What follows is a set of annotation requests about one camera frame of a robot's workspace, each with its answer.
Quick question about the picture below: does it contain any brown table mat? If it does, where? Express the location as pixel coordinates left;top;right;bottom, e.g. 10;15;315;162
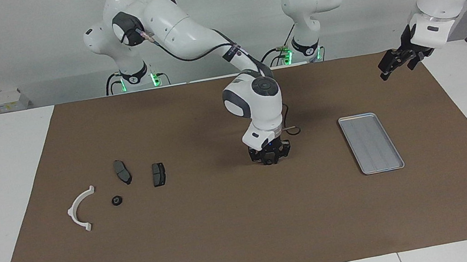
0;38;467;262

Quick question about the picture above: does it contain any curved dark brake pad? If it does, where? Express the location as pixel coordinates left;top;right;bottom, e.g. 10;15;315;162
112;158;133;187

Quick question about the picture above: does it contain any rectangular dark brake pad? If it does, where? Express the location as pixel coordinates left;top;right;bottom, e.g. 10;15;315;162
150;162;168;187

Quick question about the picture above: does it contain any black base cable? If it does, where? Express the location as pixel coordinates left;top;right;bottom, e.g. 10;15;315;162
103;72;125;96
255;23;303;69

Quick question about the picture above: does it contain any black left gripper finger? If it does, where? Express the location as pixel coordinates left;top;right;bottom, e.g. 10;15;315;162
406;54;428;72
376;46;413;81

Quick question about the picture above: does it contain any silver metal tray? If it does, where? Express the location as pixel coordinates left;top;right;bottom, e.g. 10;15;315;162
337;109;406;178

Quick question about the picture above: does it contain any white half-ring clamp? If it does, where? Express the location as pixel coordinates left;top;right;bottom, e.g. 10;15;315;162
64;185;101;235

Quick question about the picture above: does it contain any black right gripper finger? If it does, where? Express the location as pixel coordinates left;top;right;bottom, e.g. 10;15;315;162
250;153;270;167
271;145;294;165

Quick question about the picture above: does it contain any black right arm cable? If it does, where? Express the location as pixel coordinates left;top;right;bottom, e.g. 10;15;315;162
136;6;302;158

